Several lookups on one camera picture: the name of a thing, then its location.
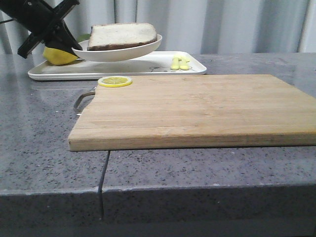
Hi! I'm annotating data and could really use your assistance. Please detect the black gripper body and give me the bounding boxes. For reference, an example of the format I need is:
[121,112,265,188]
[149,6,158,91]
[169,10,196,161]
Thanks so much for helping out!
[0,0,79,58]

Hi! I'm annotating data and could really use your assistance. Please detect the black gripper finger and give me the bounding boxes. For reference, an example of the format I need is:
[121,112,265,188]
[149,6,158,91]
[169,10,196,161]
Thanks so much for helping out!
[44,21,82,52]

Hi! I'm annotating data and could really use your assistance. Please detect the white round plate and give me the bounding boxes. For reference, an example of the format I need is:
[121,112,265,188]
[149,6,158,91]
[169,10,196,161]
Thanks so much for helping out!
[72,35,162,62]

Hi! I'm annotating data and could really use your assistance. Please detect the white bread slice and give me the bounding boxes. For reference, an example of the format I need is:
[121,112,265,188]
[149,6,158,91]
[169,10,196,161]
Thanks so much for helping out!
[87,23,158,51]

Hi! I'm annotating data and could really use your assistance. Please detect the white rectangular tray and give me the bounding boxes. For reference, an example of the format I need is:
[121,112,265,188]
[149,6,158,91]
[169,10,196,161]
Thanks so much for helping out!
[28,51,207,81]

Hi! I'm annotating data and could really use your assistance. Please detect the yellow lemon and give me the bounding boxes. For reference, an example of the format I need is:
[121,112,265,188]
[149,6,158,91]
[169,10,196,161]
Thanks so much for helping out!
[42,47,78,66]

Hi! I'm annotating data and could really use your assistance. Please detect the green lime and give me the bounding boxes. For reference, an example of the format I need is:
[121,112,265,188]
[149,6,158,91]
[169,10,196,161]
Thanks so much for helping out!
[77,34,90,42]

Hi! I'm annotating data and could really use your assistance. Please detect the lemon slice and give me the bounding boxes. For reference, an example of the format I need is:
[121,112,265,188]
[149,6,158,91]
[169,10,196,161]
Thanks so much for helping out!
[98,76,132,88]

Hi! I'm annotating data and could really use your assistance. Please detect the grey curtain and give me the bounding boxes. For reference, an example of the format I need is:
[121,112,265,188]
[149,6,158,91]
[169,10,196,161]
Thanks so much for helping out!
[0,0,316,55]

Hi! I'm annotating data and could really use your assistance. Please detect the wooden cutting board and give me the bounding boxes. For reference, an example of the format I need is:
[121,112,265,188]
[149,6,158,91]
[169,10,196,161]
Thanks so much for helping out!
[68,75,316,151]

